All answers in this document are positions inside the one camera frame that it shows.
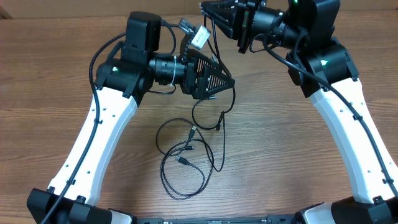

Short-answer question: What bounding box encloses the black looped usb cable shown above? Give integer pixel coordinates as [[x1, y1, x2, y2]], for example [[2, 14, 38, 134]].
[[159, 125, 216, 200]]

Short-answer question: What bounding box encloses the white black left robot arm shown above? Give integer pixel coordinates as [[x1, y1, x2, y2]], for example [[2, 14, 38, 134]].
[[27, 11, 234, 223]]

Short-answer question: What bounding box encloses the brown cardboard box wall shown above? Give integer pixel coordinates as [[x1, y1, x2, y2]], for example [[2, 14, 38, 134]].
[[1, 0, 200, 19]]

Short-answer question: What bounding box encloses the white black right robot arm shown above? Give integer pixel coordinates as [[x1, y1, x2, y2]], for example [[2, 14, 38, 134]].
[[200, 0, 397, 223]]

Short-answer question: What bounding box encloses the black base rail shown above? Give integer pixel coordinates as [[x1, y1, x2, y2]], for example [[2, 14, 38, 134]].
[[132, 207, 310, 224]]

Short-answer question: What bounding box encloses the thin black usb cable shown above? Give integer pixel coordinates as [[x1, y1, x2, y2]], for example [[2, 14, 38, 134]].
[[155, 15, 236, 172]]

